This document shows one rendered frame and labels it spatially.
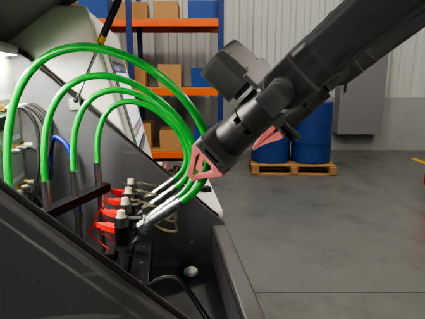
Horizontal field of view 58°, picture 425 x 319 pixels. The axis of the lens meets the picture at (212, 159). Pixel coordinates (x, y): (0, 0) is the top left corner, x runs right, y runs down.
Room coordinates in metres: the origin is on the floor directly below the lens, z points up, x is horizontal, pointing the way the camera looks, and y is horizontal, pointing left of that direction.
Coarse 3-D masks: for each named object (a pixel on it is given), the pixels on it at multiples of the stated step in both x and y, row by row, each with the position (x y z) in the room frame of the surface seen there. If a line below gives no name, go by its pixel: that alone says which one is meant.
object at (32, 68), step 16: (64, 48) 0.65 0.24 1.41; (80, 48) 0.65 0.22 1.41; (96, 48) 0.64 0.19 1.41; (112, 48) 0.64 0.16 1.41; (32, 64) 0.66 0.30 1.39; (144, 64) 0.63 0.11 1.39; (160, 80) 0.63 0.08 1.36; (16, 96) 0.67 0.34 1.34; (176, 96) 0.62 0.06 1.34; (192, 112) 0.62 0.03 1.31; (192, 192) 0.62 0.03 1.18
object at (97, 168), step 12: (108, 108) 0.93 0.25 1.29; (168, 120) 0.95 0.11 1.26; (96, 132) 0.93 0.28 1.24; (96, 144) 0.92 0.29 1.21; (96, 156) 0.92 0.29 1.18; (96, 168) 0.92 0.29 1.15; (180, 168) 0.96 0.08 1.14; (96, 180) 0.92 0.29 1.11; (168, 180) 0.95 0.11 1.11; (156, 192) 0.94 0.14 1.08
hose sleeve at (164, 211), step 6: (168, 204) 0.63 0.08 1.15; (174, 204) 0.62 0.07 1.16; (180, 204) 0.62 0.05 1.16; (162, 210) 0.63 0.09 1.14; (168, 210) 0.62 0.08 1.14; (174, 210) 0.62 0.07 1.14; (150, 216) 0.63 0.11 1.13; (156, 216) 0.63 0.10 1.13; (162, 216) 0.62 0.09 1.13; (144, 222) 0.63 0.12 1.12; (150, 222) 0.63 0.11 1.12; (156, 222) 0.63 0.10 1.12
